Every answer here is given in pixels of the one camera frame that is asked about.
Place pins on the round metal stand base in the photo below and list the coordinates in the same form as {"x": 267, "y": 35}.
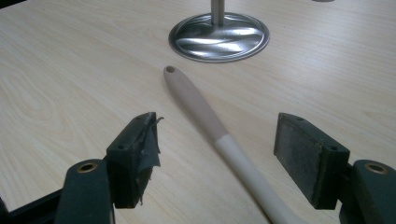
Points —
{"x": 219, "y": 39}

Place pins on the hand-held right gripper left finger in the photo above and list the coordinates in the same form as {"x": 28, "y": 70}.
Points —
{"x": 129, "y": 161}

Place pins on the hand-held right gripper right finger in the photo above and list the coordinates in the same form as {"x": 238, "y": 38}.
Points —
{"x": 314, "y": 161}

